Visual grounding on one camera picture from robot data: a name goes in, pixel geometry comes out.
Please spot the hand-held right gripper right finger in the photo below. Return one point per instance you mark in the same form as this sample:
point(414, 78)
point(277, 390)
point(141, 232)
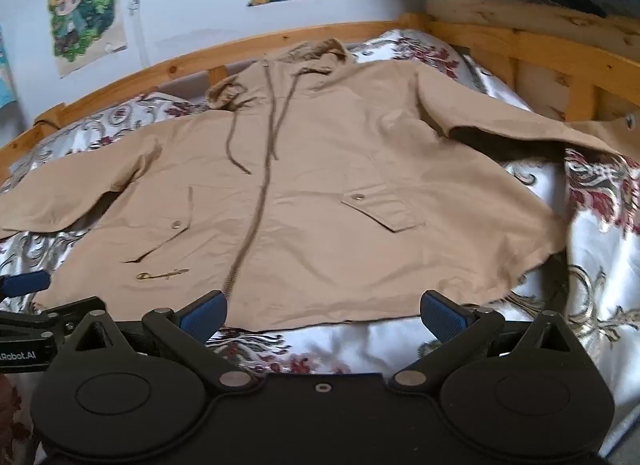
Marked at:
point(444, 314)

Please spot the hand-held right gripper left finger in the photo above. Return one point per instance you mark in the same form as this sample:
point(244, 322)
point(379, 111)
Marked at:
point(202, 315)

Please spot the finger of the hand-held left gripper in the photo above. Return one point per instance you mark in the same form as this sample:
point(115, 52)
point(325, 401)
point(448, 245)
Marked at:
point(25, 283)
point(60, 312)

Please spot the tan blanket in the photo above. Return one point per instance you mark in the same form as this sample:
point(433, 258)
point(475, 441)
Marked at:
point(310, 170)

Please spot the white floral blanket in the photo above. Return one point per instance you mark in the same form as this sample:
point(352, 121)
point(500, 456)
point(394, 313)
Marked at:
point(600, 265)

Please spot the blue-edged wall poster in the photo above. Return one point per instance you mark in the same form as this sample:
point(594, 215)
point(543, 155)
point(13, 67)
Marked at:
point(6, 70)

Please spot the cartoon character wall poster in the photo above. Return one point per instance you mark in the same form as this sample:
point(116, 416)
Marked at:
point(80, 15)

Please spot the wooden bed frame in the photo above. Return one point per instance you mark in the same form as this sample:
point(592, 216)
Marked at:
point(500, 15)

